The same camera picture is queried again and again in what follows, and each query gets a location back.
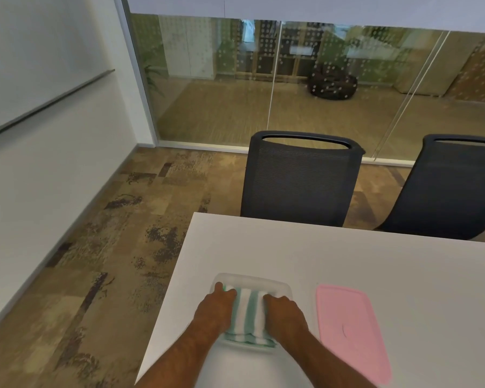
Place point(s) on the person's right hand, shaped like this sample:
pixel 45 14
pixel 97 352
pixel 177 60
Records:
pixel 286 319

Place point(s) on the person's left hand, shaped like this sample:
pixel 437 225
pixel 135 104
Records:
pixel 212 311

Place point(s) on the person's left fingers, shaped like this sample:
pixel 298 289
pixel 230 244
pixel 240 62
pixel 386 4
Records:
pixel 224 290

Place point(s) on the person's right fingers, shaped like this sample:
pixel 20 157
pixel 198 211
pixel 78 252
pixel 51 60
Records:
pixel 277 299

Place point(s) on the green white striped towel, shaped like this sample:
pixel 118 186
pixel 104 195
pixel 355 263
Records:
pixel 248 315

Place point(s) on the person's right forearm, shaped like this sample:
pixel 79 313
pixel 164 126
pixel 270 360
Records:
pixel 327 363

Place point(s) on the person's left forearm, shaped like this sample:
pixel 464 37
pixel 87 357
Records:
pixel 178 359

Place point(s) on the clear plastic container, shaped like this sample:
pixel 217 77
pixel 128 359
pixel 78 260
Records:
pixel 250 280

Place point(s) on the pink plastic lid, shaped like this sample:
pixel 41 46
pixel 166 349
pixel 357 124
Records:
pixel 349 331

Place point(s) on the black mesh office chair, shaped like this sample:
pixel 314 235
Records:
pixel 301 185
pixel 448 189

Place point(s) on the dark bean bag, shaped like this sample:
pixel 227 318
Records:
pixel 332 82

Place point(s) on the green potted plant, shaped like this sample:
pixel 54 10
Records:
pixel 153 72

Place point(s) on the wooden shelf unit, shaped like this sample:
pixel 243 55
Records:
pixel 275 52

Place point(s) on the wall-mounted whiteboard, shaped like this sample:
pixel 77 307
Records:
pixel 36 56

